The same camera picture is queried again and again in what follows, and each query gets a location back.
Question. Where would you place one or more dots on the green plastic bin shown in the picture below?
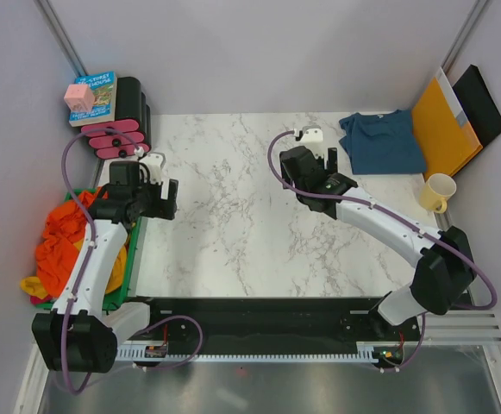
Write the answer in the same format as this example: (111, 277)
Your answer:
(113, 300)

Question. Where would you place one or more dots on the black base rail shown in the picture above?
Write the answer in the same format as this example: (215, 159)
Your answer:
(240, 326)

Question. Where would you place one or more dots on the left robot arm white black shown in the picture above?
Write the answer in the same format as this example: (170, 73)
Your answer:
(76, 335)

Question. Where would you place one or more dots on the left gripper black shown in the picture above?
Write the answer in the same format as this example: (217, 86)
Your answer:
(162, 209)

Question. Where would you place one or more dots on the pink t shirt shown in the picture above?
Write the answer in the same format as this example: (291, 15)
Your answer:
(34, 300)

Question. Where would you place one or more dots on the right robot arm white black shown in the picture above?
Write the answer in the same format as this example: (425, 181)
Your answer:
(441, 259)

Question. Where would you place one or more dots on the white cable duct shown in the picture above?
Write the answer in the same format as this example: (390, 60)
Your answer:
(143, 352)

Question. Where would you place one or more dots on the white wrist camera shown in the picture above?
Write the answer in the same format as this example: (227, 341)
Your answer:
(154, 162)
(312, 138)

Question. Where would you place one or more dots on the orange t shirt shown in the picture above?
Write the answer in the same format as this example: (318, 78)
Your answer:
(62, 238)

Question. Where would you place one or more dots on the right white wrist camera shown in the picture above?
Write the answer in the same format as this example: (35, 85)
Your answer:
(312, 138)

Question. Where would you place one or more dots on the blue paperback book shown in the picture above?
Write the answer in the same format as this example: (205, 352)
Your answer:
(104, 87)

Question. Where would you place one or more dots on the pink cube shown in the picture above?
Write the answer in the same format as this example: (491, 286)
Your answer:
(79, 98)

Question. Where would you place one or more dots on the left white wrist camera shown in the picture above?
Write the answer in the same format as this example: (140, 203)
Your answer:
(154, 162)

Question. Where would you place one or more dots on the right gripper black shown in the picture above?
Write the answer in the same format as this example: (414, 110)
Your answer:
(332, 166)

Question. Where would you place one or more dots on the yellow t shirt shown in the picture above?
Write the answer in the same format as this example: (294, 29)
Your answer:
(33, 286)

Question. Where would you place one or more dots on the orange folder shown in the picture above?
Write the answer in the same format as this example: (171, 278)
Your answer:
(442, 129)

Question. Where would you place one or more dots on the blue folded t shirt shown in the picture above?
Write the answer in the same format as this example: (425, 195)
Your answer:
(382, 144)

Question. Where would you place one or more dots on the black flat box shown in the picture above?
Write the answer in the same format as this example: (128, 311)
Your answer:
(478, 104)

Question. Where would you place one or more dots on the yellow mug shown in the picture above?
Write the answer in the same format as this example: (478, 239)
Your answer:
(436, 192)

